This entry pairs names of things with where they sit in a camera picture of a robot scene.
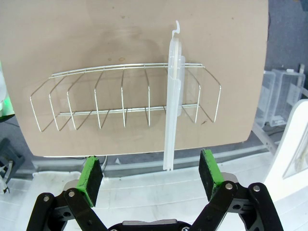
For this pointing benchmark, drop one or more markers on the white base platform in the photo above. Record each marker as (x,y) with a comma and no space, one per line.
(144,195)

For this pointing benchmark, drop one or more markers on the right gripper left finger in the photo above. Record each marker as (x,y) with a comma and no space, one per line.
(90,178)

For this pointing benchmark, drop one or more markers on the clear plastic storage bin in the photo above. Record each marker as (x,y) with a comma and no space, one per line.
(269,101)
(293,86)

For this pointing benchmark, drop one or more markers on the white table with rounded corners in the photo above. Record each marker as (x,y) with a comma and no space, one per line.
(276,173)

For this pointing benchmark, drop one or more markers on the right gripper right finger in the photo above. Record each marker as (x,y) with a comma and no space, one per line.
(209,173)

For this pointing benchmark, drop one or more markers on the clear plastic container lid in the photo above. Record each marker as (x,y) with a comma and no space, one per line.
(172,108)

